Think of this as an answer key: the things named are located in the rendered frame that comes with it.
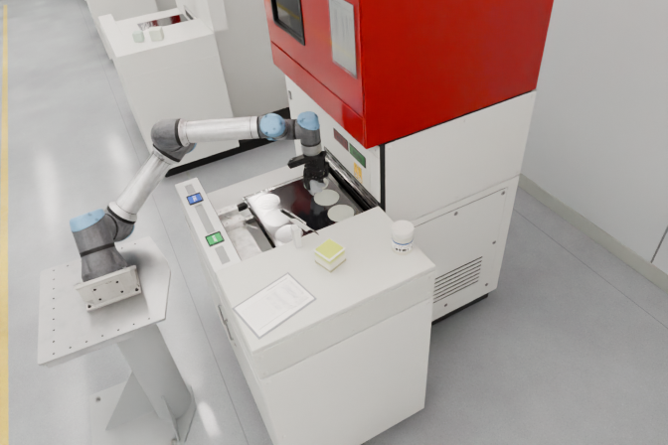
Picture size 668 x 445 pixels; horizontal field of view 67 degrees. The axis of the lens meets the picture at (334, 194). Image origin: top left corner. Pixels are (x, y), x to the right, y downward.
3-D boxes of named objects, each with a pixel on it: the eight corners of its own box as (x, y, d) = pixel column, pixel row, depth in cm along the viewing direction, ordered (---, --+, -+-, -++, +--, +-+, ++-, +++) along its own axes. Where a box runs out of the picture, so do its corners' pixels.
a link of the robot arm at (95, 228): (71, 255, 170) (58, 218, 170) (93, 250, 184) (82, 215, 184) (102, 244, 169) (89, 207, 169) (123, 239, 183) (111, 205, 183)
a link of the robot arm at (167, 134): (137, 116, 168) (281, 105, 163) (152, 119, 179) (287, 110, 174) (139, 151, 168) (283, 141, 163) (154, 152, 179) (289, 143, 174)
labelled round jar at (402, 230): (405, 237, 169) (406, 217, 163) (417, 250, 164) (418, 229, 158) (387, 245, 167) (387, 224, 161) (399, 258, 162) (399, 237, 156)
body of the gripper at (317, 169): (323, 185, 190) (320, 159, 183) (302, 181, 193) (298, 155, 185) (330, 173, 196) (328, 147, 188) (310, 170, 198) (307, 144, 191)
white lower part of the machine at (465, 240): (408, 212, 324) (411, 98, 273) (495, 299, 266) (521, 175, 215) (309, 253, 302) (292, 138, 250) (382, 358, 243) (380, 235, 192)
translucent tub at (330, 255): (330, 251, 167) (329, 236, 162) (347, 262, 162) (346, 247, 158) (314, 264, 163) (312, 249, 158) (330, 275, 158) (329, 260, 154)
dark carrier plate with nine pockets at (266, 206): (323, 172, 213) (322, 170, 213) (364, 218, 189) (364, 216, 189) (247, 199, 202) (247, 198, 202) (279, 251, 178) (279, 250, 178)
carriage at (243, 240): (237, 213, 203) (236, 208, 201) (270, 270, 177) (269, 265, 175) (218, 220, 200) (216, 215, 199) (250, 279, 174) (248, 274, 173)
